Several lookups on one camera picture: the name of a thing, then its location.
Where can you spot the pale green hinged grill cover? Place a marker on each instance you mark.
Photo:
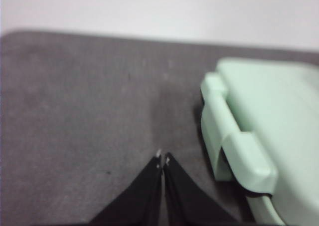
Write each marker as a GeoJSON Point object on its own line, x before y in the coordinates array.
{"type": "Point", "coordinates": [286, 111]}

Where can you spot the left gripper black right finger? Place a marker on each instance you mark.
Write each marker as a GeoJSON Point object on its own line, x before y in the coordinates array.
{"type": "Point", "coordinates": [189, 201]}

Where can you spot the pale green appliance base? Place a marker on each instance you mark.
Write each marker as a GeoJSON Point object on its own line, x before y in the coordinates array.
{"type": "Point", "coordinates": [239, 151]}

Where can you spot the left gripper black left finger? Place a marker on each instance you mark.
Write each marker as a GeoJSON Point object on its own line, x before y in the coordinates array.
{"type": "Point", "coordinates": [139, 201]}

